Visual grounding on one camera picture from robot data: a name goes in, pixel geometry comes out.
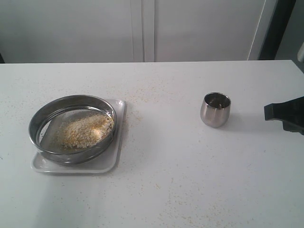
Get stainless steel cup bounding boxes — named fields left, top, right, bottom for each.
left=200, top=92, right=231, bottom=128

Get round stainless steel sieve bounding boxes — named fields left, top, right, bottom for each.
left=28, top=95, right=117, bottom=164

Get white cabinet with doors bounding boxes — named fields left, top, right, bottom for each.
left=0, top=0, right=277, bottom=63

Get pile of beige grains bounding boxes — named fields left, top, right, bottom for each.
left=57, top=114, right=114, bottom=149

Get white square plastic tray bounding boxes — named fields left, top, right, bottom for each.
left=31, top=99, right=126, bottom=175

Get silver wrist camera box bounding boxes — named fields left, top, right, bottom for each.
left=297, top=43, right=304, bottom=63

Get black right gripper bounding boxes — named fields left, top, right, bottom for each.
left=264, top=97, right=304, bottom=135

